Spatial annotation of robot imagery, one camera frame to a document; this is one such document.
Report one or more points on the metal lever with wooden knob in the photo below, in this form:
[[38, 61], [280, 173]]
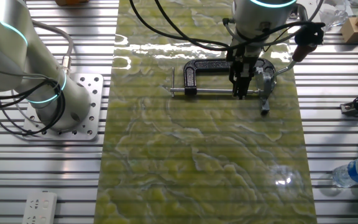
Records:
[[264, 84]]

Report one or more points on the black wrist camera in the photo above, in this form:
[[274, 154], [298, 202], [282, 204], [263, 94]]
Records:
[[309, 35]]

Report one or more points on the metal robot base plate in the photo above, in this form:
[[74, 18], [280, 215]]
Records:
[[92, 93]]

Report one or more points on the large light wooden block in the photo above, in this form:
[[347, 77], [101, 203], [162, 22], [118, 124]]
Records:
[[353, 33]]

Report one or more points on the green marble pattern mat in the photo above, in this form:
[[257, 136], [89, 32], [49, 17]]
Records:
[[197, 155]]

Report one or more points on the black C-clamp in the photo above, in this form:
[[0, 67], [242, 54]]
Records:
[[191, 77]]

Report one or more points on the clear plastic bottle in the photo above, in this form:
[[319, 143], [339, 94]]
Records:
[[334, 14]]

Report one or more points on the white power strip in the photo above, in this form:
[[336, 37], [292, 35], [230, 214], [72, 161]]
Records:
[[39, 208]]

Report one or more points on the water bottle with blue label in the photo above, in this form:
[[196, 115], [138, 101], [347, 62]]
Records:
[[356, 171]]

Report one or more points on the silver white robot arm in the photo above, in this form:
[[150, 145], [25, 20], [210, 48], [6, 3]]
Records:
[[11, 46]]

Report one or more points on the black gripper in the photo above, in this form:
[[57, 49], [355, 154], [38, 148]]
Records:
[[244, 59]]

